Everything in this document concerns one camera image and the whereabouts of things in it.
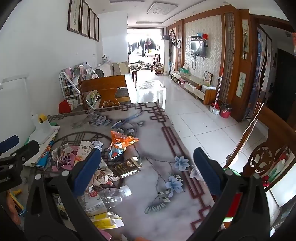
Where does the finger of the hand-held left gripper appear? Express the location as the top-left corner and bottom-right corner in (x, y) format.
(0, 136), (20, 154)
(0, 140), (40, 172)

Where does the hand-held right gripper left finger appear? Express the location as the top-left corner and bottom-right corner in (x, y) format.
(23, 148), (114, 241)

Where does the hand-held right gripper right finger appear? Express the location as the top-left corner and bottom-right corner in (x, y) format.
(189, 147), (270, 241)

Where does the grey printed paper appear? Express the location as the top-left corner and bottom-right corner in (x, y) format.
(92, 167), (119, 187)

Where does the yellow cardboard box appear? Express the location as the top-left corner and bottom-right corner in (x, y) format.
(89, 213), (124, 230)

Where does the white snack box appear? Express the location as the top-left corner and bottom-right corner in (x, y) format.
(73, 140), (96, 165)

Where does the pink snack wrapper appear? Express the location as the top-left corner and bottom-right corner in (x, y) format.
(51, 143), (78, 171)

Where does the clear plastic bottle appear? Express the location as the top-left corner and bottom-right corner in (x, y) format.
(99, 185), (132, 209)

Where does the black and gold cigarette box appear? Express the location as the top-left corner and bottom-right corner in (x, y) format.
(114, 157), (141, 178)

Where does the orange snack wrapper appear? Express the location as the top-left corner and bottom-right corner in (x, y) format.
(108, 130), (140, 161)

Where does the red bag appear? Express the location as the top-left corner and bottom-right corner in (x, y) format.
(58, 100), (73, 114)

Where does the red bucket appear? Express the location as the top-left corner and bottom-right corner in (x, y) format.
(219, 108), (232, 119)

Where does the white printed paper bag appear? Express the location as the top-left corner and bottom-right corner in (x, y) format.
(67, 98), (79, 111)

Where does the carved wooden chair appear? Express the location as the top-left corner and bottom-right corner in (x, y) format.
(223, 103), (296, 193)

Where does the white magazine rack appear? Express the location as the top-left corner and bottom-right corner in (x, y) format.
(59, 61), (100, 109)

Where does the wooden television cabinet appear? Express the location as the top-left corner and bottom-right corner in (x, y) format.
(173, 71), (218, 105)

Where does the wooden dining chair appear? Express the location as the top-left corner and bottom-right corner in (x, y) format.
(77, 71), (138, 110)

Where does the star pattern framed picture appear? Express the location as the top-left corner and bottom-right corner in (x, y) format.
(203, 70), (213, 87)

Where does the white coffee table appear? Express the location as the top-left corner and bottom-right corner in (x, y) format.
(136, 80), (167, 110)

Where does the white round appliance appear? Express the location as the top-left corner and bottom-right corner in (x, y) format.
(94, 63), (114, 78)

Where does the blue patterned door curtain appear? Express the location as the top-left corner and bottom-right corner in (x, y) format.
(246, 27), (273, 121)

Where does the small wooden chair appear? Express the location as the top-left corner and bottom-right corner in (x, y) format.
(152, 54), (164, 76)

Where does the white balance bike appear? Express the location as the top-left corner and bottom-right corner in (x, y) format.
(135, 61), (152, 71)

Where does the dark door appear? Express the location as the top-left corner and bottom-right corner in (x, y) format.
(268, 47), (296, 123)

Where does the square ceiling light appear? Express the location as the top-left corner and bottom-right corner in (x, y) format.
(147, 2), (173, 16)

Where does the bamboo print wall picture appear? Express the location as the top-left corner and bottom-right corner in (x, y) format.
(235, 71), (247, 97)

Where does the wall-mounted television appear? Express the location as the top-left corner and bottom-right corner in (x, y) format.
(190, 40), (207, 57)

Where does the flower print wall picture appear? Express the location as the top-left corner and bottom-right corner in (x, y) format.
(241, 19), (250, 60)

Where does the framed wall picture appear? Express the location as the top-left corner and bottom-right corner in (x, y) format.
(67, 0), (82, 34)
(94, 14), (100, 42)
(80, 0), (90, 38)
(89, 8), (96, 40)

